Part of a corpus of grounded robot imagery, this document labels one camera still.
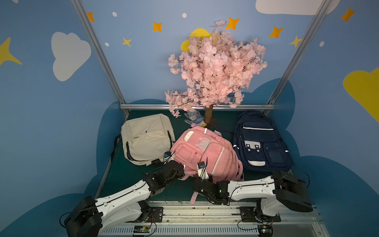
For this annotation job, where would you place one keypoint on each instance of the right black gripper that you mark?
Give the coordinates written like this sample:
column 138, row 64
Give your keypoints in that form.
column 203, row 182

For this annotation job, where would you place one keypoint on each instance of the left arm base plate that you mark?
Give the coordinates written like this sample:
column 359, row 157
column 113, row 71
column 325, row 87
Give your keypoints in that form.
column 152, row 214

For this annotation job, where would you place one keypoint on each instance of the green circuit board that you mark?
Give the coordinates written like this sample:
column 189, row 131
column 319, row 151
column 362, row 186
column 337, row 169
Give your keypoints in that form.
column 141, row 230
column 265, row 231

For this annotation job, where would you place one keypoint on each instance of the aluminium rail base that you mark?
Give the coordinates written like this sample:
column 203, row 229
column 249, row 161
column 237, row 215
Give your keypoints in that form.
column 183, row 219

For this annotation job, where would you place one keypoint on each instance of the left green circuit board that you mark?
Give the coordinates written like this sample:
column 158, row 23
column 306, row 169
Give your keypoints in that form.
column 141, row 230

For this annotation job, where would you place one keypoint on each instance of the navy blue backpack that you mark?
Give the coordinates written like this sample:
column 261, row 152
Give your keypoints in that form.
column 258, row 144

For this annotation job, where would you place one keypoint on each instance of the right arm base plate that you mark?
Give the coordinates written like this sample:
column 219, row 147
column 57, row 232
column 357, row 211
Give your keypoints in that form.
column 252, row 214

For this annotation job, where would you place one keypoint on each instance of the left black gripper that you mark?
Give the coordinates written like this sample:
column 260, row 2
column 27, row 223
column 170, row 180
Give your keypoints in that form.
column 175, row 167

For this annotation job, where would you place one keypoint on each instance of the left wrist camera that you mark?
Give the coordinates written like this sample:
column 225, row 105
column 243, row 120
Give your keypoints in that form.
column 167, row 156

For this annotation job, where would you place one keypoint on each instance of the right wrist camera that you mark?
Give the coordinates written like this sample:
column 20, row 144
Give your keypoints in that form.
column 202, row 173

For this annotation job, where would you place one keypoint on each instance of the pink cherry blossom tree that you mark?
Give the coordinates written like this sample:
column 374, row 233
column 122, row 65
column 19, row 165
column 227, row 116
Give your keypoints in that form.
column 216, row 68

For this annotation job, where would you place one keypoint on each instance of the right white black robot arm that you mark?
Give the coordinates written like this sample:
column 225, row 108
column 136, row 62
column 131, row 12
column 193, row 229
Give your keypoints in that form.
column 277, row 192

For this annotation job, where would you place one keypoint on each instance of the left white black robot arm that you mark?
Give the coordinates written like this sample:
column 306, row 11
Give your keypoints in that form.
column 93, row 216

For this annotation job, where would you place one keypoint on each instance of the right green circuit board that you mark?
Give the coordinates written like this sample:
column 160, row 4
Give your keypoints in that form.
column 265, row 231

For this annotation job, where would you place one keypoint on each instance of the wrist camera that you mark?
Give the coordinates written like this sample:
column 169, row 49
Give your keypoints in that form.
column 167, row 156
column 202, row 173

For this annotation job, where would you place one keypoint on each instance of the cream white bag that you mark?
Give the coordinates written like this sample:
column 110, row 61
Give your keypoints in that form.
column 145, row 140

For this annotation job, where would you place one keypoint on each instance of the pink backpack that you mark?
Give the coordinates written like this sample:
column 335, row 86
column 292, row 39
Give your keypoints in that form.
column 199, row 144

